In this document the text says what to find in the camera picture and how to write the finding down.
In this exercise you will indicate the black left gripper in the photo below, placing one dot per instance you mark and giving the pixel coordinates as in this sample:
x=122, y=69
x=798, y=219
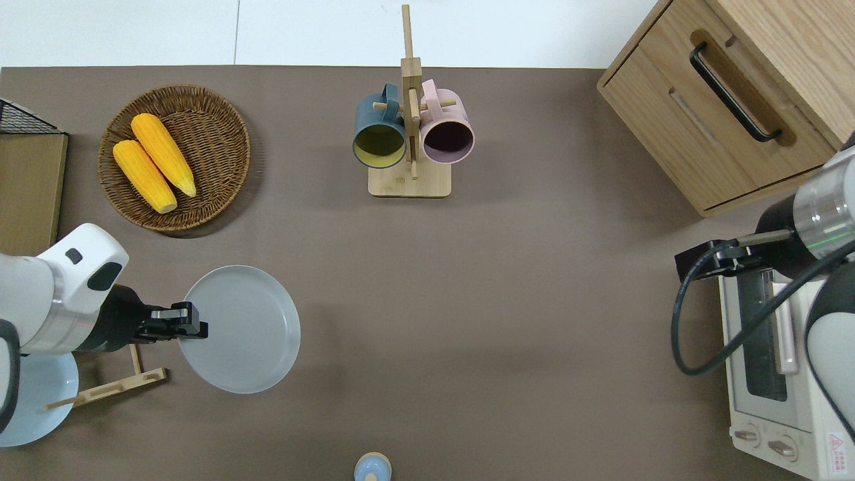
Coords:
x=123, y=321

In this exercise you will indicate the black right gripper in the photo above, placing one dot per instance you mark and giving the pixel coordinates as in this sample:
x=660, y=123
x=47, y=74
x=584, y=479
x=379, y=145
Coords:
x=781, y=240

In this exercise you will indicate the gray plate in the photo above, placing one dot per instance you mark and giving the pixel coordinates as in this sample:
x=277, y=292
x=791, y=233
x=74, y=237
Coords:
x=244, y=331

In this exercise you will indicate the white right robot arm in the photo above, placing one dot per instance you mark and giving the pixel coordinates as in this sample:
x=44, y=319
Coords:
x=831, y=214

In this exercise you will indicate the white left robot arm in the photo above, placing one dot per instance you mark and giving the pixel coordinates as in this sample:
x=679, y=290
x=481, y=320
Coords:
x=60, y=294

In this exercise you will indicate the wooden plate rack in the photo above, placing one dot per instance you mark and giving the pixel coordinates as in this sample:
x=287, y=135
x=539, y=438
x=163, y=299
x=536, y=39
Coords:
x=113, y=386

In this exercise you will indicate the light blue plate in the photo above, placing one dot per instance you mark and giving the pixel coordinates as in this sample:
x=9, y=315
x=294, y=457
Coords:
x=37, y=407

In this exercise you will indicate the yellow corn cob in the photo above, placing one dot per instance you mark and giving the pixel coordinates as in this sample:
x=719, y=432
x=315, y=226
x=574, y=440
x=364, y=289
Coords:
x=143, y=177
x=163, y=153

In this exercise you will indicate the white toaster oven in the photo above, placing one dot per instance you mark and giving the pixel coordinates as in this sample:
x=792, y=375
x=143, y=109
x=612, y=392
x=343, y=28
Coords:
x=768, y=401

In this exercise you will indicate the wooden cabinet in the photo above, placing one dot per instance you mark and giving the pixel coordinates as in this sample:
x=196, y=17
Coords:
x=668, y=113

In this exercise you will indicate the brown wicker basket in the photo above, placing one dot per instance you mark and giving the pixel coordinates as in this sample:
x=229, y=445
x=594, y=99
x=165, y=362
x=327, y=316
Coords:
x=214, y=147

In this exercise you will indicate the blue call bell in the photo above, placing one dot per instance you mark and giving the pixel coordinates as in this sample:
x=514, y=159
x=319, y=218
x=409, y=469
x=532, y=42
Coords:
x=372, y=467

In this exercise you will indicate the wooden mug tree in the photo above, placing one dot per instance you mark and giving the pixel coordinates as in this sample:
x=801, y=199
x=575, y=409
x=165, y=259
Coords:
x=409, y=184

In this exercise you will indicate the dark blue mug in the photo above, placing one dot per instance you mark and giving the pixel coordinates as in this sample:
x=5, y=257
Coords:
x=379, y=140

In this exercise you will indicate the pink mug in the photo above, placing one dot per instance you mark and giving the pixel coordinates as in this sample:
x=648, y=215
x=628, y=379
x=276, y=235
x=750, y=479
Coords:
x=447, y=137

